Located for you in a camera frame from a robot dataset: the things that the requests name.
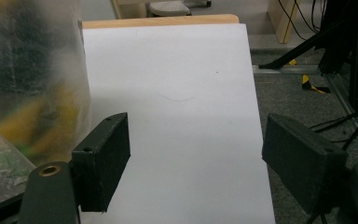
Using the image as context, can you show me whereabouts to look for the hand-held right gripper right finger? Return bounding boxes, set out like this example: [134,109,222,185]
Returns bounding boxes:
[261,113,349,216]

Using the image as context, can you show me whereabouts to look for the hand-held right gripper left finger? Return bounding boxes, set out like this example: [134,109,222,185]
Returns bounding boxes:
[71,112,131,213]

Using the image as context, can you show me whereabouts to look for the black yellow chips bag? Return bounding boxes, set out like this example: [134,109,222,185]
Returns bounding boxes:
[0,0,83,157]

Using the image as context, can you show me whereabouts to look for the clear plastic bag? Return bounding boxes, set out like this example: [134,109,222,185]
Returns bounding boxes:
[0,0,92,213]

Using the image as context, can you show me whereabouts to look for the white plastic bin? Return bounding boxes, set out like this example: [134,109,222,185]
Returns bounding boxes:
[79,22,276,224]

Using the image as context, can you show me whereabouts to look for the wooden desk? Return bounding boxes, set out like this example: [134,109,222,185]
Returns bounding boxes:
[111,0,306,45]

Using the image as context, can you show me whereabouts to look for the black curtain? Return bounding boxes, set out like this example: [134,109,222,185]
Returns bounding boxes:
[318,0,358,74]

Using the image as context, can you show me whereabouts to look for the grey office chair base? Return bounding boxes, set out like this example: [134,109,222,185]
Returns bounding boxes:
[145,0,213,18]

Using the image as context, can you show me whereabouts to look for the black floor cables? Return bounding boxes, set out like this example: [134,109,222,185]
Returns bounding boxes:
[309,77,358,151]

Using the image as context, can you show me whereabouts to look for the black desk cables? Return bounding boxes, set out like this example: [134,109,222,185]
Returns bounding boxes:
[278,0,328,41]

